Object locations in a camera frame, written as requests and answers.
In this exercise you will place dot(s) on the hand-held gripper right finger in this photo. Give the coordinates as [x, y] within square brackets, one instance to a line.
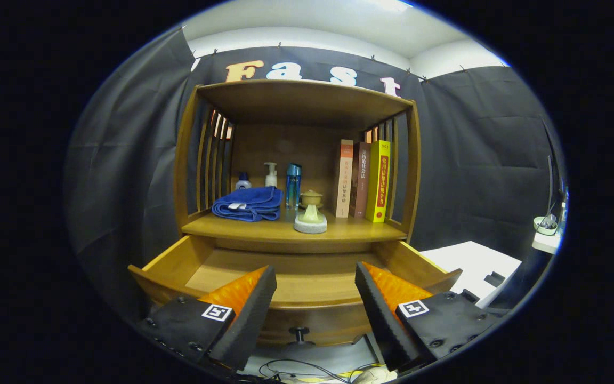
[384, 320]

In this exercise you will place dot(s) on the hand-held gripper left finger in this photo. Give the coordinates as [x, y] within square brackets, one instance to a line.
[248, 320]

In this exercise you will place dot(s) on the wooden drawer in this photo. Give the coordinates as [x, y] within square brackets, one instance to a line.
[307, 277]

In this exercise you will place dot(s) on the blue towel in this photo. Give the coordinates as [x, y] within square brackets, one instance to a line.
[251, 202]

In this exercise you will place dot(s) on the wooden countertop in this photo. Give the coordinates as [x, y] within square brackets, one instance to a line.
[349, 232]

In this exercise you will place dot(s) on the wooden cabinet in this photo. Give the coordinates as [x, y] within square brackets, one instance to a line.
[296, 101]

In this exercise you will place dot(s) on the white table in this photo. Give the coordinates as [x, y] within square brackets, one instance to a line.
[467, 261]

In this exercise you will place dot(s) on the small white bottle blue cap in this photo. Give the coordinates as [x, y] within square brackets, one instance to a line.
[242, 183]

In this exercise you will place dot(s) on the tan lidded tea bowl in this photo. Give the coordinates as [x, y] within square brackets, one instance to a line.
[312, 197]

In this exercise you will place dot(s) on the yellow book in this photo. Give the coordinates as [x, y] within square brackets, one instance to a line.
[379, 181]

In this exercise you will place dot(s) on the blue glass bottle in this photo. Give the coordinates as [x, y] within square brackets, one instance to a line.
[292, 186]

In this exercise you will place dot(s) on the brown book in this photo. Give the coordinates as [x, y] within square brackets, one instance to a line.
[361, 181]

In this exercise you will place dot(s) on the orange and white book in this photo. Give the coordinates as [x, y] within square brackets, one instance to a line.
[344, 181]

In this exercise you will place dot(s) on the white pump bottle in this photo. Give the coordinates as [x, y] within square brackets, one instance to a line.
[271, 177]

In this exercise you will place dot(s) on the white desk lamp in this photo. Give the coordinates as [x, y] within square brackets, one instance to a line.
[546, 225]

